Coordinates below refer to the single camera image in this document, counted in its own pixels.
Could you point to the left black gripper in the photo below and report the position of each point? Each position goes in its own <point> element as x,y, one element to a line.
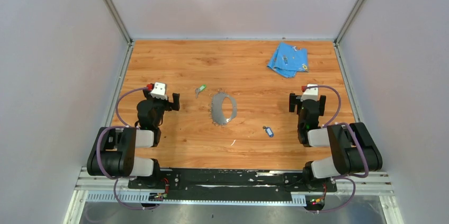
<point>165,102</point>

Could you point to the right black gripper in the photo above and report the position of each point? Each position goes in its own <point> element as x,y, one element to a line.
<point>295,99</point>

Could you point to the key with blue tag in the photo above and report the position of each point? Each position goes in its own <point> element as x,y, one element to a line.
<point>268,131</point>

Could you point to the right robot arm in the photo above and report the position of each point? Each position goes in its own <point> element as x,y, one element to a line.
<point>353,150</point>

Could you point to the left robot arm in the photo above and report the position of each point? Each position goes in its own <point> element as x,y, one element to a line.
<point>114,152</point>

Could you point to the key with green tag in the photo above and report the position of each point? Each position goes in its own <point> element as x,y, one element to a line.
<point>199,90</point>

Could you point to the folded blue cloth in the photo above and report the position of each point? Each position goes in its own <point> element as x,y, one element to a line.
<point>287,60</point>

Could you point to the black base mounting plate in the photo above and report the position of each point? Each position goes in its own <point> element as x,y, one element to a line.
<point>228,184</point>

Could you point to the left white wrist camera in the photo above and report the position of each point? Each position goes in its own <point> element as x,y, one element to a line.
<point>159,91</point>

